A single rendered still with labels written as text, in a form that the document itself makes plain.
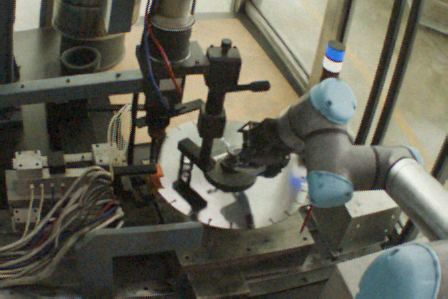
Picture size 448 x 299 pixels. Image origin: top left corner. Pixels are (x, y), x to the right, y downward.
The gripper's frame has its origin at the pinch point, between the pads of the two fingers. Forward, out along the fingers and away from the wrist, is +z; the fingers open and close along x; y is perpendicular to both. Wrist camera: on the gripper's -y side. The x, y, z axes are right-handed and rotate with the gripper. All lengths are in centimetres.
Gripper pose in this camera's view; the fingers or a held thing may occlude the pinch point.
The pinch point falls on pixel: (251, 167)
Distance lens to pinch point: 126.2
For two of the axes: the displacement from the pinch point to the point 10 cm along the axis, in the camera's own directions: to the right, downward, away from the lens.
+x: 0.5, 9.3, -3.6
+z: -4.2, 3.4, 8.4
